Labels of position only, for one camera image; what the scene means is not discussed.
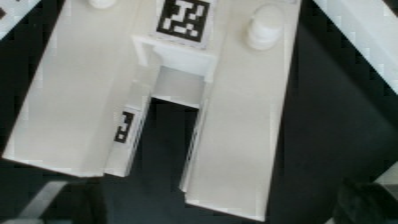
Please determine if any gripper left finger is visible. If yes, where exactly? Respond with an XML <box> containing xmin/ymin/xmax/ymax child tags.
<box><xmin>11</xmin><ymin>179</ymin><xmax>107</xmax><ymax>224</ymax></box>

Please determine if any white base tag sheet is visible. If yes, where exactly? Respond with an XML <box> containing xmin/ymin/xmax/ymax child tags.
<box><xmin>0</xmin><ymin>0</ymin><xmax>42</xmax><ymax>40</ymax></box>

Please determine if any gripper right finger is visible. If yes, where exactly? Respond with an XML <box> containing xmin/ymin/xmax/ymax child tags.
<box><xmin>335</xmin><ymin>179</ymin><xmax>398</xmax><ymax>224</ymax></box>

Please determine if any white chair back frame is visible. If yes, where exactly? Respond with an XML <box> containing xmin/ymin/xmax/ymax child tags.
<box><xmin>4</xmin><ymin>0</ymin><xmax>303</xmax><ymax>220</ymax></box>

